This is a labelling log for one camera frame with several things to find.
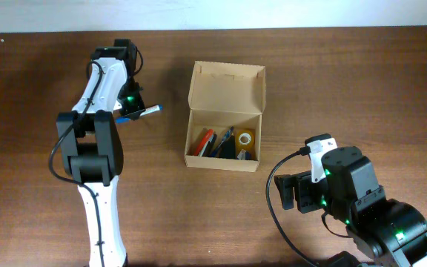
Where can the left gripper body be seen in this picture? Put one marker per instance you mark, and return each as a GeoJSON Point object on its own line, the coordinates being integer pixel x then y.
{"type": "Point", "coordinates": [133, 109]}

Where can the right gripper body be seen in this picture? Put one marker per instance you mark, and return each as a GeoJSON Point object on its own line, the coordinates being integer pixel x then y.
{"type": "Point", "coordinates": [296, 190]}

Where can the red black stapler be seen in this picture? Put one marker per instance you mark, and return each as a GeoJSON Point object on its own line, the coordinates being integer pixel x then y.
{"type": "Point", "coordinates": [207, 142]}

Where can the black binder clip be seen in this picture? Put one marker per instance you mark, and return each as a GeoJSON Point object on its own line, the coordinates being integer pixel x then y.
{"type": "Point", "coordinates": [228, 149]}

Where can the blue ballpoint pen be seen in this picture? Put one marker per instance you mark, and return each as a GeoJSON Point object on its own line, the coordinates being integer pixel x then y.
{"type": "Point", "coordinates": [225, 138]}

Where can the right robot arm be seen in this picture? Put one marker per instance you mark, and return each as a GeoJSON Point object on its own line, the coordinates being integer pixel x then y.
{"type": "Point", "coordinates": [390, 232]}

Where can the blue white staples box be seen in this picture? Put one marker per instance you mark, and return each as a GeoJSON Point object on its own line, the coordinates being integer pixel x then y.
{"type": "Point", "coordinates": [244, 155]}

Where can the cardboard box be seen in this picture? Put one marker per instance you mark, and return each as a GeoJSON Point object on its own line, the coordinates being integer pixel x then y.
{"type": "Point", "coordinates": [222, 95]}

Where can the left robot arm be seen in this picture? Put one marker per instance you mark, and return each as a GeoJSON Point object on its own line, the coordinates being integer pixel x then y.
{"type": "Point", "coordinates": [91, 149]}

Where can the blue whiteboard marker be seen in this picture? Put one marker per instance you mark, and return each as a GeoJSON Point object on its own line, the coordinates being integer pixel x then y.
{"type": "Point", "coordinates": [150, 110]}

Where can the yellow adhesive tape roll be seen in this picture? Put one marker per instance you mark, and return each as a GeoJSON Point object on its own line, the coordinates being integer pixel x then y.
{"type": "Point", "coordinates": [244, 140]}

